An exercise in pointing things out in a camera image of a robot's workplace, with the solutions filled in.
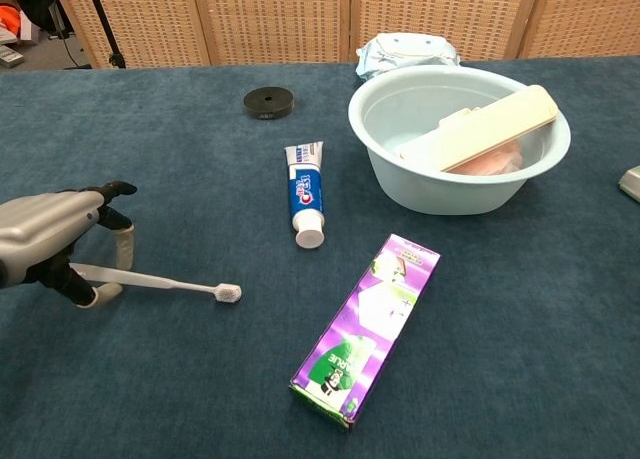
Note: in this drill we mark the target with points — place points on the black stand foot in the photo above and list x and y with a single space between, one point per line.
60 24

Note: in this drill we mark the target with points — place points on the grey flat device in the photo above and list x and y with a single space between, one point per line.
9 56

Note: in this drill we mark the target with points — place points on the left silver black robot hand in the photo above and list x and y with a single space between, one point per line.
40 229

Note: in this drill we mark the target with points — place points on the light blue plastic basin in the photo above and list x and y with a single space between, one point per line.
420 189

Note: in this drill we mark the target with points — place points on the blue white toothpaste tube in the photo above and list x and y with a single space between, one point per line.
306 194

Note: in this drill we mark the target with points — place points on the black tripod stand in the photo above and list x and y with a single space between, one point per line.
107 29

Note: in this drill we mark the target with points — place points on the dark blue table mat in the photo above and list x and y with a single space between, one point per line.
150 129

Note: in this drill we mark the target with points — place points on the light blue wet wipes pack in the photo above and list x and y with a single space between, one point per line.
400 51

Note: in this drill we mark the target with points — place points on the pink mesh bath loofah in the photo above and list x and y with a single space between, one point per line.
495 163

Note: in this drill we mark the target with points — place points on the black round disc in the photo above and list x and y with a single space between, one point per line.
267 103

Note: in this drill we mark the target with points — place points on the wicker folding screen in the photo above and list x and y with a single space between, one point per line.
280 19

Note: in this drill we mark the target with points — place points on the purple green toothpaste carton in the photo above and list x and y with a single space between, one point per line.
370 324

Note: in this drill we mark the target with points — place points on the white toothbrush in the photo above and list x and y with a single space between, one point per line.
165 282

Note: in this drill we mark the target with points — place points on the small green soap packet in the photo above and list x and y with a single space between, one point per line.
631 184

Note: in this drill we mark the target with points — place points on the orange white clutter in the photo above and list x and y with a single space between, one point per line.
10 21

